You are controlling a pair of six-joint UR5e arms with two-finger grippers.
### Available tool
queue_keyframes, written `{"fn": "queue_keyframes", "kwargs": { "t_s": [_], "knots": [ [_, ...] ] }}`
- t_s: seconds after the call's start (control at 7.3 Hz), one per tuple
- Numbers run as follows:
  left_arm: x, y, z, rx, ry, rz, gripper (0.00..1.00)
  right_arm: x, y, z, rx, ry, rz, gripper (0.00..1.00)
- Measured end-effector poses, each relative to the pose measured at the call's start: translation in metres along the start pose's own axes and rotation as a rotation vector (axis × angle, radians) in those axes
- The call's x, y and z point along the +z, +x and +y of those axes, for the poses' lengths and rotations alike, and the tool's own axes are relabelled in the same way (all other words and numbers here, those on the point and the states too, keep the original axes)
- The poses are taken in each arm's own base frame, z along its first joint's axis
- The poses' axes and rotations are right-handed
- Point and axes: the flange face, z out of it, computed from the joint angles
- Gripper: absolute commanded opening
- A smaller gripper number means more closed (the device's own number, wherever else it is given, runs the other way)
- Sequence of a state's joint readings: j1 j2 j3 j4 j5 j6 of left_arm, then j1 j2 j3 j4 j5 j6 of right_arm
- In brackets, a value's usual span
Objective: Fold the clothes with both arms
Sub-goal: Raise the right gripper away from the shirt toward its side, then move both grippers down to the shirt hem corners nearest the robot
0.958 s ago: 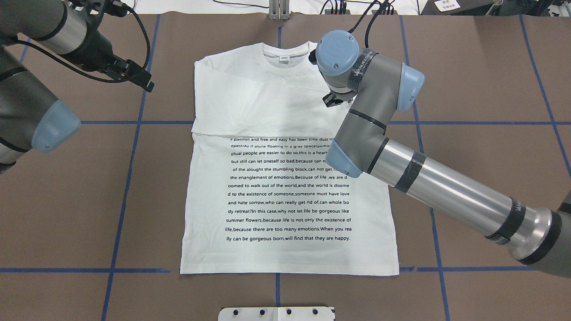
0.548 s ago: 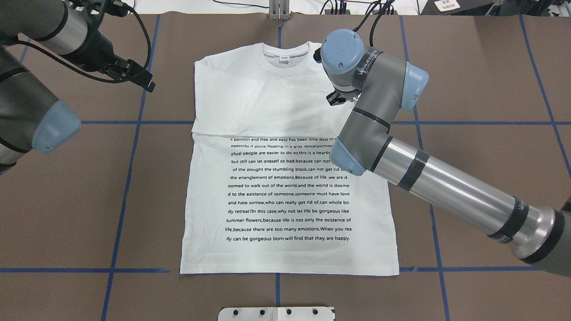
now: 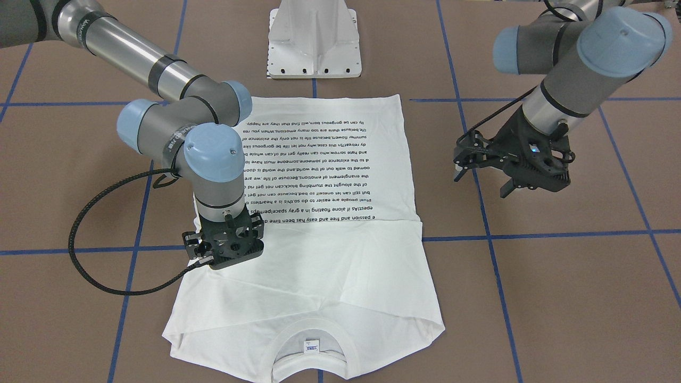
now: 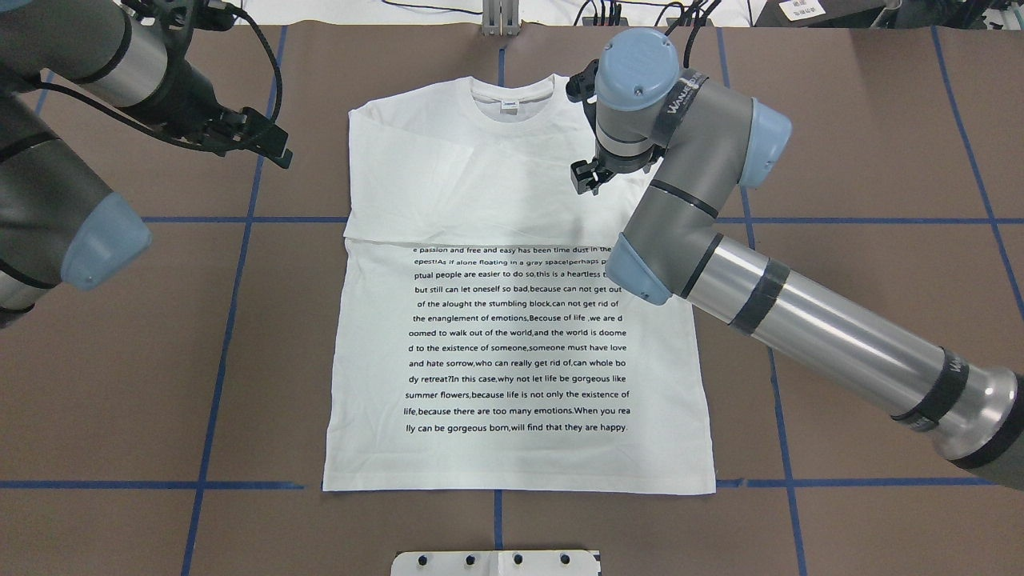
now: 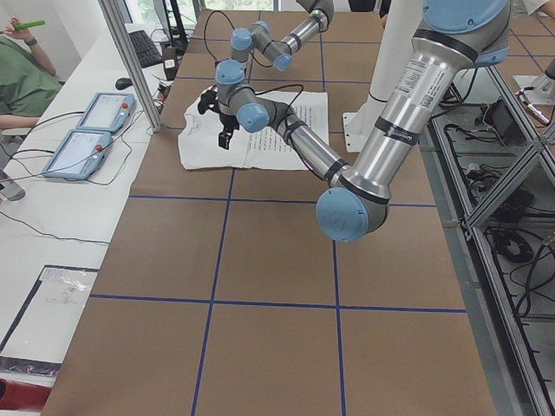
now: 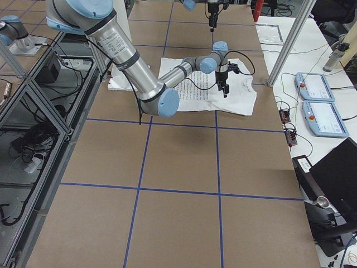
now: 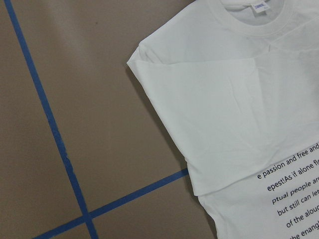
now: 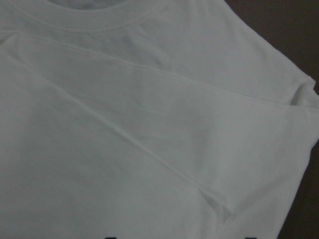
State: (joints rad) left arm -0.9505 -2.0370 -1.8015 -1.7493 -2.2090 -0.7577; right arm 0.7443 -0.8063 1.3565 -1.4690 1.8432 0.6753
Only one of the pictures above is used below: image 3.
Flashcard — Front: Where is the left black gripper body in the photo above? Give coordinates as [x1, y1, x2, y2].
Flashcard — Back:
[453, 109, 576, 192]

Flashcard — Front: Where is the white central pedestal column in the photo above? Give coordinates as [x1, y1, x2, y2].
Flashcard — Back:
[267, 1, 362, 79]

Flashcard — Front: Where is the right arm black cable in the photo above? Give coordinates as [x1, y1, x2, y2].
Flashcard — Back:
[68, 168, 213, 296]

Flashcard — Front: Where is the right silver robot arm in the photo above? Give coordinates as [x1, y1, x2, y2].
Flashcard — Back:
[1, 1, 264, 270]

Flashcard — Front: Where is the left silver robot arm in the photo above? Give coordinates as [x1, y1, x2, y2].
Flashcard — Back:
[453, 1, 673, 198]

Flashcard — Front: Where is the white printed t-shirt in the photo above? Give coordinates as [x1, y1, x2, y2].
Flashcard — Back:
[163, 95, 445, 382]

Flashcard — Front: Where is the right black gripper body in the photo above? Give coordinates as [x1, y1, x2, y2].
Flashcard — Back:
[182, 213, 264, 270]

